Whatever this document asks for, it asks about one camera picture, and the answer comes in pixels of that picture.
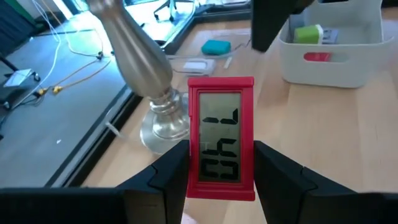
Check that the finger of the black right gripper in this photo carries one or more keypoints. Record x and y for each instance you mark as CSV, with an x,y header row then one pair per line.
x,y
267,25

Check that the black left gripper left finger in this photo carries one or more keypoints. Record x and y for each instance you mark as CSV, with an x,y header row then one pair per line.
x,y
93,205

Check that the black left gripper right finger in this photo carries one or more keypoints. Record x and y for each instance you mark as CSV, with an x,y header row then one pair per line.
x,y
311,202

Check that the green block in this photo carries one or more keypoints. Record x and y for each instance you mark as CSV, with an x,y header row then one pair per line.
x,y
308,35

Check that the teal cube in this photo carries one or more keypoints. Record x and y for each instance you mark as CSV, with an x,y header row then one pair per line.
x,y
216,47

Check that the red block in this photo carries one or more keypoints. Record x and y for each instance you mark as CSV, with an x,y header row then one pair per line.
x,y
317,56

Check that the lavender block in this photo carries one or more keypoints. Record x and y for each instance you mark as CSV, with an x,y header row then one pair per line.
x,y
331,35

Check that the red digital clock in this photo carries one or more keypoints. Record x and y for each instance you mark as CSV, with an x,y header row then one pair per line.
x,y
220,87

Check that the small white box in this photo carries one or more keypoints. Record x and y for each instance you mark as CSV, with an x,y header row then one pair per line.
x,y
195,65

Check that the small white stick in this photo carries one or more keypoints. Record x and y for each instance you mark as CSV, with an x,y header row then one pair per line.
x,y
228,63

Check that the clear plastic tray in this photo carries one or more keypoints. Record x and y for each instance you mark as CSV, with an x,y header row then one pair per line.
x,y
213,63

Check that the white zip tie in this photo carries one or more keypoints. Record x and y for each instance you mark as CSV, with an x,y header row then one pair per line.
x,y
113,129

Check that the light gray plastic bin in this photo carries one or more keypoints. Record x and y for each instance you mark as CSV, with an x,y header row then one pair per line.
x,y
335,74

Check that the table lamp white shade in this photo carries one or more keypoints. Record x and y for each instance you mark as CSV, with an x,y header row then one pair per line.
x,y
136,56

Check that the small wheeled stand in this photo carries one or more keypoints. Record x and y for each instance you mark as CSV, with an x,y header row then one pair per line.
x,y
20,77

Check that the dark cabinet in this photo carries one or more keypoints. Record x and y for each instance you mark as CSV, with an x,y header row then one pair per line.
x,y
12,31

